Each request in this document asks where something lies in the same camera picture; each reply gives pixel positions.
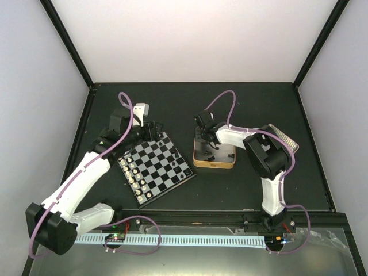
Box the light blue cable duct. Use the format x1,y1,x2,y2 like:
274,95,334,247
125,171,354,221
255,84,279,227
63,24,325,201
75,233,266,249

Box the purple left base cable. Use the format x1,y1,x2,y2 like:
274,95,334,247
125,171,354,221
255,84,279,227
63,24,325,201
103,215,162,255

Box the white chess piece row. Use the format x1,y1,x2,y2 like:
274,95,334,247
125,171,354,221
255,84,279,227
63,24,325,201
118,154,153,206

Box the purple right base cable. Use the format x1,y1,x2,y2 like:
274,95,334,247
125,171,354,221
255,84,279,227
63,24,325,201
266,204,311,255

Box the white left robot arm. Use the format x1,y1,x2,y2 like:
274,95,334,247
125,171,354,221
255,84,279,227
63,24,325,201
25,103,162,259

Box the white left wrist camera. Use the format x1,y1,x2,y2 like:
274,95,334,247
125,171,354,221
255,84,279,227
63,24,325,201
133,103,150,127

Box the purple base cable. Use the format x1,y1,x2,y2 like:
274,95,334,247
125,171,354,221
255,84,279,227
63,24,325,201
266,204,311,255
103,215,162,255

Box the black and grey chessboard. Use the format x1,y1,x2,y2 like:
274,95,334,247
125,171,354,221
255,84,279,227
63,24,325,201
125,132,196,208

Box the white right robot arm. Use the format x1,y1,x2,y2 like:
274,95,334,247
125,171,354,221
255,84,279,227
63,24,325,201
198,122,300,232

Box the silver tin lid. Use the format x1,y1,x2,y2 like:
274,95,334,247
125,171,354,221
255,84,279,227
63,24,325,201
269,124,300,154

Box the gold metal tin base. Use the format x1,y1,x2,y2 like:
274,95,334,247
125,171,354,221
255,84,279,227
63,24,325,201
193,127,236,169

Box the black pieces in tin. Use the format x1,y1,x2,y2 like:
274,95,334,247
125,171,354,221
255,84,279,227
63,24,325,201
204,149,235,163

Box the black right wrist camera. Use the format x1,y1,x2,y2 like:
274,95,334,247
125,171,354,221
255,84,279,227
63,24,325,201
194,110,215,130

